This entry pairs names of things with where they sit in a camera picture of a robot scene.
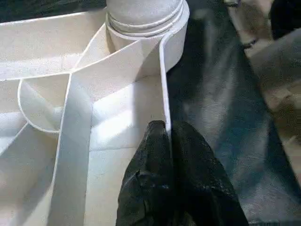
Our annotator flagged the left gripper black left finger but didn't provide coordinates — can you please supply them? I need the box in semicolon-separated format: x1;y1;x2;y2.
116;120;175;226

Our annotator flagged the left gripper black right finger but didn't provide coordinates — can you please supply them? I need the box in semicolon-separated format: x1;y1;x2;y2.
171;121;250;226

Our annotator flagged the white plastic table top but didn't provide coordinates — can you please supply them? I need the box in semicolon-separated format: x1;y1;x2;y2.
0;2;191;226

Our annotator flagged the white plastic table leg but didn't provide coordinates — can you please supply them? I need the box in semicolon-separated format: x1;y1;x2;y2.
105;0;186;38

